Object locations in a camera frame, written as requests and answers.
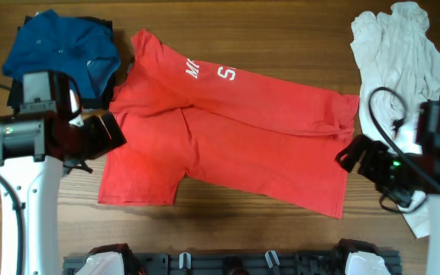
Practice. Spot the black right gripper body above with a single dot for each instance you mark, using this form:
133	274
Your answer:
361	160

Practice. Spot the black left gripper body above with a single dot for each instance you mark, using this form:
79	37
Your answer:
103	134

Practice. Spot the red printed t-shirt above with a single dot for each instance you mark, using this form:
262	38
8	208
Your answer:
222	125

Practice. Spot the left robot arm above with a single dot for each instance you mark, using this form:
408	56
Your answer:
35	144

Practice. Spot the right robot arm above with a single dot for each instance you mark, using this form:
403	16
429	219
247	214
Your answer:
424	175

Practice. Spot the black folded garment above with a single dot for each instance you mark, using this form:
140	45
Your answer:
15	97

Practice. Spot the white crumpled t-shirt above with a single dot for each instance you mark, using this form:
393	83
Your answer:
400	69

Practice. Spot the blue polo shirt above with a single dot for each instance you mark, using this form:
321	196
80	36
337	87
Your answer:
77	47

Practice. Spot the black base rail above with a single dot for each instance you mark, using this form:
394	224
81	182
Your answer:
300	263

